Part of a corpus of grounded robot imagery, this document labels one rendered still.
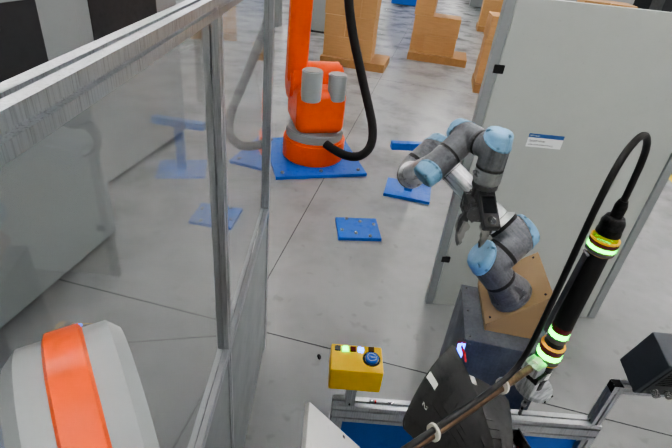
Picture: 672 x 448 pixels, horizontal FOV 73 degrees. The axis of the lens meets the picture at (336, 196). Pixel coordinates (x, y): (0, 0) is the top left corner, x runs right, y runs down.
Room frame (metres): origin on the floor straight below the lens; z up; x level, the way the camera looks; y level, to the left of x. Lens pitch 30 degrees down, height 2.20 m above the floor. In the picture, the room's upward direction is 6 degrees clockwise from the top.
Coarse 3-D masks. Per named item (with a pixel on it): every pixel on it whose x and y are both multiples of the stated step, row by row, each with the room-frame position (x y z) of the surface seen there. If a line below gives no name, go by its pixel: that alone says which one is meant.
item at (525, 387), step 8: (528, 360) 0.58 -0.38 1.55; (520, 368) 0.59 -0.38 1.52; (536, 368) 0.57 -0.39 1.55; (544, 368) 0.57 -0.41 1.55; (528, 376) 0.57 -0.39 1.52; (536, 376) 0.56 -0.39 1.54; (544, 376) 0.57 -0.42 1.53; (520, 384) 0.59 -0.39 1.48; (528, 384) 0.58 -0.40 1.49; (536, 384) 0.56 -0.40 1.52; (544, 384) 0.61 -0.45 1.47; (520, 392) 0.59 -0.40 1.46; (528, 392) 0.58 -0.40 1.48; (536, 392) 0.59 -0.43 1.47; (544, 392) 0.59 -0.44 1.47; (552, 392) 0.59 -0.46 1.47; (536, 400) 0.57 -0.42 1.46; (544, 400) 0.57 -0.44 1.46
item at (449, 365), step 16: (448, 352) 0.68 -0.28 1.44; (432, 368) 0.63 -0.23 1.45; (448, 368) 0.65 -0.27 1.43; (464, 368) 0.67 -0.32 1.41; (448, 384) 0.62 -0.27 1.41; (464, 384) 0.64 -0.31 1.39; (416, 400) 0.57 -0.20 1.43; (432, 400) 0.58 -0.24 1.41; (448, 400) 0.60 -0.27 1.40; (464, 400) 0.62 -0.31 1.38; (416, 416) 0.55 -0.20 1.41; (432, 416) 0.56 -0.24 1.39; (480, 416) 0.61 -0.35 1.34; (416, 432) 0.53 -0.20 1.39; (448, 432) 0.56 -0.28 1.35; (464, 432) 0.57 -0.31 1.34; (480, 432) 0.58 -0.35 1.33
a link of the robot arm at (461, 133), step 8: (456, 120) 1.24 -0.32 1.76; (464, 120) 1.24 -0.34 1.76; (448, 128) 1.24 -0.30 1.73; (456, 128) 1.22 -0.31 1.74; (464, 128) 1.20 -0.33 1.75; (472, 128) 1.19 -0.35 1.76; (480, 128) 1.18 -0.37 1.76; (448, 136) 1.21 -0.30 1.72; (456, 136) 1.18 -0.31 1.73; (464, 136) 1.18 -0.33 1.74; (472, 136) 1.16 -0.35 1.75; (448, 144) 1.17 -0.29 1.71; (456, 144) 1.16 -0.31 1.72; (464, 144) 1.17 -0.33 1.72; (472, 144) 1.15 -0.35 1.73; (456, 152) 1.15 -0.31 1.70; (464, 152) 1.16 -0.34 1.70; (472, 152) 1.15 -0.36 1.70
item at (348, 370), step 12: (348, 348) 0.99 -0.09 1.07; (336, 360) 0.94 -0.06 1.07; (348, 360) 0.94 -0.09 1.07; (360, 360) 0.95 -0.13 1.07; (336, 372) 0.90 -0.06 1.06; (348, 372) 0.90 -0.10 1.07; (360, 372) 0.91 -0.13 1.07; (372, 372) 0.91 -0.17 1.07; (336, 384) 0.90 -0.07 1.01; (348, 384) 0.90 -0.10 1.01; (360, 384) 0.91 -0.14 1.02; (372, 384) 0.91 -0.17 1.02
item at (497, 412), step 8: (480, 384) 0.84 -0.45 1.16; (488, 384) 0.86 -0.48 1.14; (480, 392) 0.81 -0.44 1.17; (496, 400) 0.80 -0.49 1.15; (504, 400) 0.81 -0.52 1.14; (488, 408) 0.75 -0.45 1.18; (496, 408) 0.77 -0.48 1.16; (504, 408) 0.78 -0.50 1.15; (488, 416) 0.73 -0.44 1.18; (496, 416) 0.74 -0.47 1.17; (504, 416) 0.75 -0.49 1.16; (488, 424) 0.70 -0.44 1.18; (496, 424) 0.71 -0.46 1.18; (504, 424) 0.72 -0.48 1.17; (496, 432) 0.69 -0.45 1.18; (504, 432) 0.69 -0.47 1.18; (512, 432) 0.70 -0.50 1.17; (496, 440) 0.66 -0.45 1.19; (504, 440) 0.66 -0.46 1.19; (512, 440) 0.67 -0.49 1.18
